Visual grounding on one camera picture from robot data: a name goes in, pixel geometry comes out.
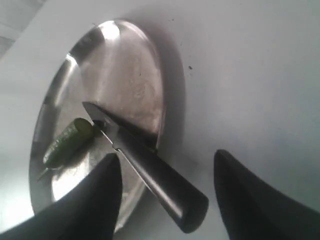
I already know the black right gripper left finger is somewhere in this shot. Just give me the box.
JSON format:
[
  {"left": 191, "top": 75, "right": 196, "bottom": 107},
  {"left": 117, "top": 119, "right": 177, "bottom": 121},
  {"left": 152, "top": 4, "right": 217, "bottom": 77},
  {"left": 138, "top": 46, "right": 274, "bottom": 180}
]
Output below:
[{"left": 0, "top": 153, "right": 123, "bottom": 240}]

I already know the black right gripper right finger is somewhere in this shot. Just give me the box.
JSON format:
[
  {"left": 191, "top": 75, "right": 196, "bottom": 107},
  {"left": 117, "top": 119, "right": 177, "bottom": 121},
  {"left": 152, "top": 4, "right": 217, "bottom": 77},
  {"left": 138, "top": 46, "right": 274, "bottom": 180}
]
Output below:
[{"left": 214, "top": 149, "right": 320, "bottom": 240}]

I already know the black handled serrated knife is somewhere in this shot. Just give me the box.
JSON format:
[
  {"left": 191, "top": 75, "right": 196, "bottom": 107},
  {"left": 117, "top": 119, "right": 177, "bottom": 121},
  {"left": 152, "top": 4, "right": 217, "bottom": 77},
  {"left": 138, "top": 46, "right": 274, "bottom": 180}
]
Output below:
[{"left": 82, "top": 101, "right": 209, "bottom": 234}]

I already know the green cucumber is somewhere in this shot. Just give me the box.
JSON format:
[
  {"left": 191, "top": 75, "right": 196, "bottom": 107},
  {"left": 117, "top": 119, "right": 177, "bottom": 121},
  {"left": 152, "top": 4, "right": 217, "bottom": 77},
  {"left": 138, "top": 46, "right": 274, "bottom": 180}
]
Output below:
[{"left": 37, "top": 117, "right": 94, "bottom": 181}]

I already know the round steel plate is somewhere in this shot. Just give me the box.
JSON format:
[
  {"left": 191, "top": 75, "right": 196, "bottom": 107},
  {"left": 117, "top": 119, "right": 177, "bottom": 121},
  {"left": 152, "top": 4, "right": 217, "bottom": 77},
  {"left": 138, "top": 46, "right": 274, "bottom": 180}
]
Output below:
[{"left": 29, "top": 19, "right": 164, "bottom": 214}]

